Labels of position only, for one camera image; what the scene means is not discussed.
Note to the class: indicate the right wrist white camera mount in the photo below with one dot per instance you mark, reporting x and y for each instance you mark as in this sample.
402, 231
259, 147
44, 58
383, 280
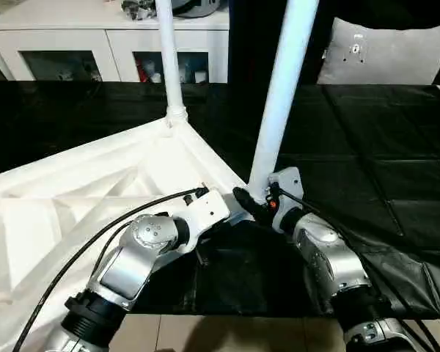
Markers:
289, 179

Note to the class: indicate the white plastic table top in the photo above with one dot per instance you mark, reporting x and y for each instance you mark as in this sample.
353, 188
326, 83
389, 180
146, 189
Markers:
77, 176

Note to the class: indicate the black cabinet with orange label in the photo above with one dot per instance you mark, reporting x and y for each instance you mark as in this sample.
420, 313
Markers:
249, 44

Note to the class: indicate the black tangled item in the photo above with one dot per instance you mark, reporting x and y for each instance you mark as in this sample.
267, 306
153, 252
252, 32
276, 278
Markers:
139, 9

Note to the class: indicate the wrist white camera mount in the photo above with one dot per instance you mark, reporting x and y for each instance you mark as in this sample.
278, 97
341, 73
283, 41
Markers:
209, 205
289, 179

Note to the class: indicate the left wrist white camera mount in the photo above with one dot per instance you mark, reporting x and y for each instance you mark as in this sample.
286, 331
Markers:
209, 205

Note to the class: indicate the white cup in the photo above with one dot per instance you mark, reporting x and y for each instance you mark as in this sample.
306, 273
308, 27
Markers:
201, 76
155, 77

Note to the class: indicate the black work surface mat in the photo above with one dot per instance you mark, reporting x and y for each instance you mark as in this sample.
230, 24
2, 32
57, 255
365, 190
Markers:
370, 146

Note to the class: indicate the red bottle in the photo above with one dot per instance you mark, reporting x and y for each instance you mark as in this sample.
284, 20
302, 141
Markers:
142, 72

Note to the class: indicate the grey pillow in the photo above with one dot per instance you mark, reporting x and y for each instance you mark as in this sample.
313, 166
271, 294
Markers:
381, 55

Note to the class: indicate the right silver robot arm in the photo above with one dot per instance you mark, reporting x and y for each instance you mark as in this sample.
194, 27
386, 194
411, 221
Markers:
326, 256

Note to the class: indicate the white sideboard with glass doors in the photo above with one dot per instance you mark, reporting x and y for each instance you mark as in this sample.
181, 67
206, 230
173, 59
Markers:
95, 36

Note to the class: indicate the white plastic table leg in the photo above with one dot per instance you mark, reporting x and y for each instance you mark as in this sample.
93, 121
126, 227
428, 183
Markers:
282, 91
170, 55

